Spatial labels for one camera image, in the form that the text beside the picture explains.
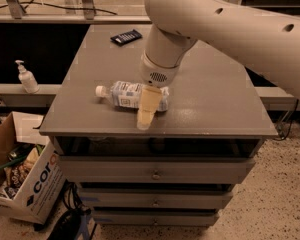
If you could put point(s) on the clear plastic water bottle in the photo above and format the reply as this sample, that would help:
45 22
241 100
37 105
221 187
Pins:
124 94

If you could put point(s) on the green stick in box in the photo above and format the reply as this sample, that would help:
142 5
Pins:
8 164

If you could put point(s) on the white pump dispenser bottle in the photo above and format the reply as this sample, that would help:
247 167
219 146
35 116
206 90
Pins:
27 78

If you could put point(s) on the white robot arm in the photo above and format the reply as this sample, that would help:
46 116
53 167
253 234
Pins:
266 42

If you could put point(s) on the snack packets in box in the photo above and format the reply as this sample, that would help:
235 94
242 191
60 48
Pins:
17 174

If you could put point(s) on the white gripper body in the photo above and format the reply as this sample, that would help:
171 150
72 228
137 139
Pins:
155 74

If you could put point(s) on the white cardboard box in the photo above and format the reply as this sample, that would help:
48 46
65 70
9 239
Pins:
38 193

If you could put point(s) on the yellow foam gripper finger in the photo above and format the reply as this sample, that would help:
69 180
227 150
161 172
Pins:
148 104

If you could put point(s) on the grey drawer cabinet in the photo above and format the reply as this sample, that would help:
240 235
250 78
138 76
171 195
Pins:
182 170

